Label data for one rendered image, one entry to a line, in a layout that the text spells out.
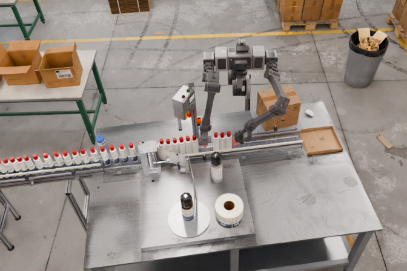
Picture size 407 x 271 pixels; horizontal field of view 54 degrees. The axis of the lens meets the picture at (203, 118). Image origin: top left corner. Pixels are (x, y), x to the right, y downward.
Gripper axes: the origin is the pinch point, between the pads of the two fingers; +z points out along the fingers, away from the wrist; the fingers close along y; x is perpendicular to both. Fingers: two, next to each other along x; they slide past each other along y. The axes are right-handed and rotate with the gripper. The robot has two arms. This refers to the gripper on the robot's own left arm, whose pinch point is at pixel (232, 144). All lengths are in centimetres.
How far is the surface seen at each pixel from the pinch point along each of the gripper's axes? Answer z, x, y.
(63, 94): 103, -113, -109
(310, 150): -31, 56, 10
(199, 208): 26, -25, 53
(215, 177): 11.1, -16.0, 31.4
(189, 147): 18.2, -31.5, 1.3
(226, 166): 9.6, -3.3, 17.5
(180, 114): -8, -56, -1
